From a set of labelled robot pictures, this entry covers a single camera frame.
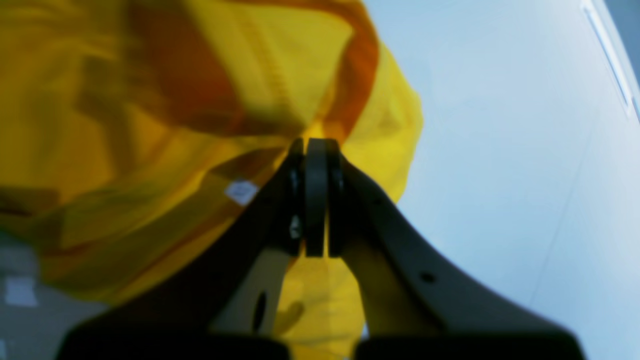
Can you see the orange yellow T-shirt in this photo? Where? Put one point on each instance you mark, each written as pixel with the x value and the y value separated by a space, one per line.
pixel 133 132

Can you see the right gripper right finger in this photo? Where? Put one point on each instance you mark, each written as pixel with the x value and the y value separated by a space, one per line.
pixel 418 304

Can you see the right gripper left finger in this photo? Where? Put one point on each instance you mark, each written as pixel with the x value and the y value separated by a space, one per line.
pixel 222 306

